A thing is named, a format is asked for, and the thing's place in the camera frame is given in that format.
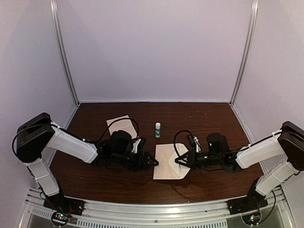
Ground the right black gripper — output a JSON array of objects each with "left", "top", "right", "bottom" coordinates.
[{"left": 175, "top": 149, "right": 222, "bottom": 169}]

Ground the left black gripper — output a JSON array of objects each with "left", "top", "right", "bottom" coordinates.
[{"left": 112, "top": 150, "right": 159, "bottom": 172}]

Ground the beige envelope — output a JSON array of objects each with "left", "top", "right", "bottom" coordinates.
[{"left": 153, "top": 143, "right": 190, "bottom": 180}]

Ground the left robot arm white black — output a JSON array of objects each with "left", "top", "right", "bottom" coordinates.
[{"left": 11, "top": 113, "right": 159, "bottom": 211}]

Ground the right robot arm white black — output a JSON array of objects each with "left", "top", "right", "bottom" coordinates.
[{"left": 175, "top": 121, "right": 304, "bottom": 210}]

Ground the green white glue stick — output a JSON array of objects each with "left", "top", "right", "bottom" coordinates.
[{"left": 155, "top": 122, "right": 161, "bottom": 138}]

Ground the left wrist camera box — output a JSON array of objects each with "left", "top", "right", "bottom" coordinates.
[{"left": 132, "top": 137, "right": 147, "bottom": 154}]

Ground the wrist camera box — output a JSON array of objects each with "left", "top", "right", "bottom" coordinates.
[
  {"left": 187, "top": 134, "right": 202, "bottom": 153},
  {"left": 132, "top": 137, "right": 147, "bottom": 154}
]

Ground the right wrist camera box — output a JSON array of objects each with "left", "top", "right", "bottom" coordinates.
[{"left": 187, "top": 134, "right": 202, "bottom": 153}]

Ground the right black braided cable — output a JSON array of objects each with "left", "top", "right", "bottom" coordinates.
[{"left": 173, "top": 130, "right": 192, "bottom": 159}]

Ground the black braided cable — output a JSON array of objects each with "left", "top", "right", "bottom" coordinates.
[
  {"left": 173, "top": 130, "right": 192, "bottom": 159},
  {"left": 98, "top": 117, "right": 140, "bottom": 143}
]

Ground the left black braided cable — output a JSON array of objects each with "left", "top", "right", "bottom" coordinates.
[{"left": 98, "top": 117, "right": 140, "bottom": 143}]

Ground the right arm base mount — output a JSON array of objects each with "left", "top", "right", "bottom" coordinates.
[{"left": 227, "top": 197, "right": 268, "bottom": 226}]

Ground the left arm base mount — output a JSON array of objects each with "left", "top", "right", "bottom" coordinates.
[{"left": 43, "top": 197, "right": 85, "bottom": 227}]

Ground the right aluminium frame post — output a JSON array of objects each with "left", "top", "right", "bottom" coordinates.
[{"left": 229, "top": 0, "right": 259, "bottom": 106}]

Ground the aluminium frame post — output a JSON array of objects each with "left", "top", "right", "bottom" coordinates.
[
  {"left": 229, "top": 0, "right": 259, "bottom": 106},
  {"left": 49, "top": 0, "right": 80, "bottom": 106}
]

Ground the left aluminium frame post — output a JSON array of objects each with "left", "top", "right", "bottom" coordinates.
[{"left": 49, "top": 0, "right": 80, "bottom": 106}]

